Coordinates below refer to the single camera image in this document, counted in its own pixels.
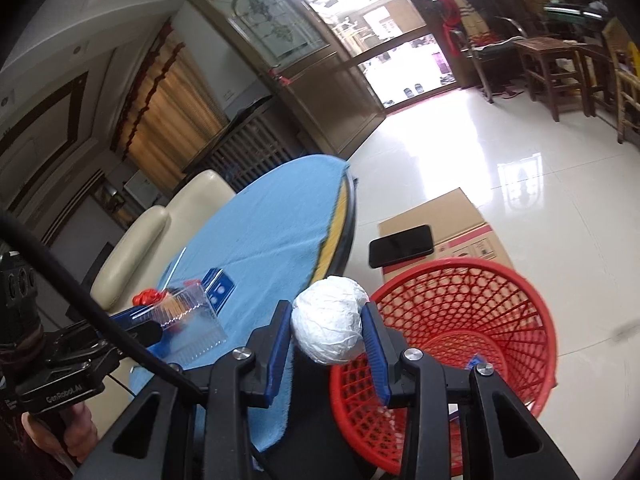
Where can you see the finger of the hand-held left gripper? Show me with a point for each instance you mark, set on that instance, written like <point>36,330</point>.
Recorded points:
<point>145,334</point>
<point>135,314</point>

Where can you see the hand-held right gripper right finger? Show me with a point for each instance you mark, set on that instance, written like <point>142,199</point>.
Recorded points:
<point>375,355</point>

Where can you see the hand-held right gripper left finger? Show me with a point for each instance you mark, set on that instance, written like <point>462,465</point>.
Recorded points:
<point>278,350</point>

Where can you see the red wrapper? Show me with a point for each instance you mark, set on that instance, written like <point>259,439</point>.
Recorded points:
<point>147,296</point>

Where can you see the clear plastic container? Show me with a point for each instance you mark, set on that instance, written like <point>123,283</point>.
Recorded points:
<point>197,330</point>

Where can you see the white paper ball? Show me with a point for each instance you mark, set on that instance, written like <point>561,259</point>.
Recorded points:
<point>327,320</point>

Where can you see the blue printed card packet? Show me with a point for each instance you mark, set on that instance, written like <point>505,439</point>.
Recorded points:
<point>220,290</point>

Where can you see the red plastic mesh basket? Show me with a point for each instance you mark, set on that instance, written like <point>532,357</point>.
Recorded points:
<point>500,310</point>

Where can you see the person's left forearm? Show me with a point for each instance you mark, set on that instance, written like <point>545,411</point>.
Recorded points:
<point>20,452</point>

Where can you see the person's left hand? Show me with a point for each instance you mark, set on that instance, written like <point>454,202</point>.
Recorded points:
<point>82,430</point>

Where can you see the white thin straw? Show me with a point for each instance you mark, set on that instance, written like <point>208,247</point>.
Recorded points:
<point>176,266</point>

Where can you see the cream leather sofa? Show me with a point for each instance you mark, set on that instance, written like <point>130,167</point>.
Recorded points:
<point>150,240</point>

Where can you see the blue white printed packet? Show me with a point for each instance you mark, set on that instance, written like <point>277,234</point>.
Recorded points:
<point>475,361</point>

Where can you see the black smartphone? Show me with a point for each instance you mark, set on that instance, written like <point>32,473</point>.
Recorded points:
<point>400,246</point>

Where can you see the dark display shelf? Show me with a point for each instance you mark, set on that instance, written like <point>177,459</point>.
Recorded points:
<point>111,202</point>

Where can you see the white cabinet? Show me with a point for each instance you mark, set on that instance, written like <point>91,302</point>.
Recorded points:
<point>140,184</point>

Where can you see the blue table cloth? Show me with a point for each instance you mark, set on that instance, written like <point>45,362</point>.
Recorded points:
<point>270,220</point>

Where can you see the round dark-rimmed table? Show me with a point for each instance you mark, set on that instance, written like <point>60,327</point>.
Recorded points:
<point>350,220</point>

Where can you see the brown cardboard box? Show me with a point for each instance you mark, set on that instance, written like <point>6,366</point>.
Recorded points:
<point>450,215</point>

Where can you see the wooden slatted crib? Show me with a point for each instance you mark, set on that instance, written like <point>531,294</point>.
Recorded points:
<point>250,145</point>

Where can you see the brown curtain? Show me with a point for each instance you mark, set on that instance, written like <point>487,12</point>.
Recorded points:
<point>175,110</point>

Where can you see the wooden glass-panel door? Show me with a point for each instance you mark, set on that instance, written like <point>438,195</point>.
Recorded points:
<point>320,95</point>

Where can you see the pair of dark slippers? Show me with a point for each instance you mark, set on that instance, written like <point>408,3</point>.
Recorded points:
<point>414,91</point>

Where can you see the red door ribbon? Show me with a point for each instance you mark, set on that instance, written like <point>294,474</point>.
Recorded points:
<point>280,75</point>

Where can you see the purple bin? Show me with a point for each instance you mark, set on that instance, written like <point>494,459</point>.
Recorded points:
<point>441,65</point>

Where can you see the red hanging garment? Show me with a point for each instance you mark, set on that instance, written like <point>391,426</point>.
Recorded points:
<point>452,20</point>

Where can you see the dark wooden stool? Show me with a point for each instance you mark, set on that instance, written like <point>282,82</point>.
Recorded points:
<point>545,50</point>

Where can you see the light wooden chair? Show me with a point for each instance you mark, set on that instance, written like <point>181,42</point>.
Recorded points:
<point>622,90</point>

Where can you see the metal frame chair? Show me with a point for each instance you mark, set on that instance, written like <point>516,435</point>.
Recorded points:
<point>480,47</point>

